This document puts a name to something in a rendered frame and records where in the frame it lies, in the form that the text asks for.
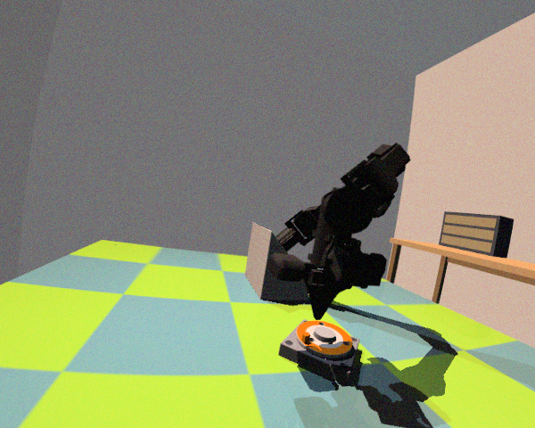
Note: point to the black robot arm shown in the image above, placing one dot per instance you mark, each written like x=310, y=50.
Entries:
x=367, y=194

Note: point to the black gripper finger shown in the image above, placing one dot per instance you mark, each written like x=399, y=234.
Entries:
x=316, y=295
x=330, y=295

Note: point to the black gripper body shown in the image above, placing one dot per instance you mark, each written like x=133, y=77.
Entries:
x=289, y=268

